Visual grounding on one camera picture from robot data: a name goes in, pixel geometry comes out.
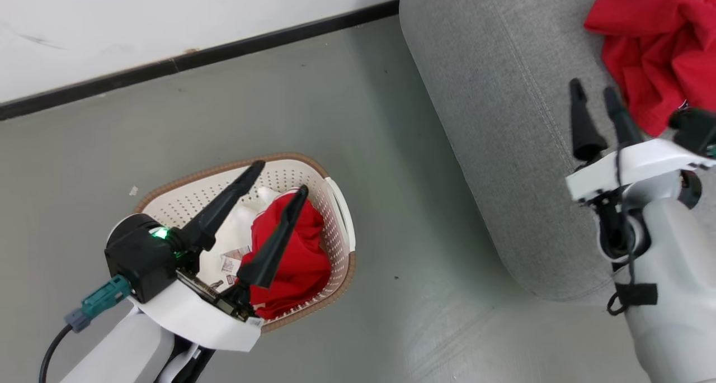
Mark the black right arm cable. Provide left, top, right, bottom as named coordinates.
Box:
left=607, top=147, right=659, bottom=316

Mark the black baseboard strip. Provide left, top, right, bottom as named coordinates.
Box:
left=0, top=0, right=401, bottom=122

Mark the red cloth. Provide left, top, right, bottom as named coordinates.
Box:
left=583, top=0, right=716, bottom=138
left=249, top=192, right=332, bottom=320

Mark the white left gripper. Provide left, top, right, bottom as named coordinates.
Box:
left=128, top=159, right=309, bottom=353

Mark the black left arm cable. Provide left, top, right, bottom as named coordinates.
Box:
left=38, top=324, right=74, bottom=383

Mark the teal cable connector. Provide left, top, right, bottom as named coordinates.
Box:
left=64, top=275, right=133, bottom=333

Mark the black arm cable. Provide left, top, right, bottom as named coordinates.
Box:
left=607, top=147, right=659, bottom=316
left=38, top=324, right=74, bottom=383

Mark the white cloth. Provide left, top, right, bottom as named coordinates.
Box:
left=199, top=186, right=283, bottom=293

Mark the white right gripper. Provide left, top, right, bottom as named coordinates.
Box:
left=565, top=78, right=716, bottom=206

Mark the grey fabric sofa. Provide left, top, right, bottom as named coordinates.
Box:
left=399, top=0, right=716, bottom=302

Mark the cream perforated laundry basket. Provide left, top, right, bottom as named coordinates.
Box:
left=134, top=152, right=356, bottom=334

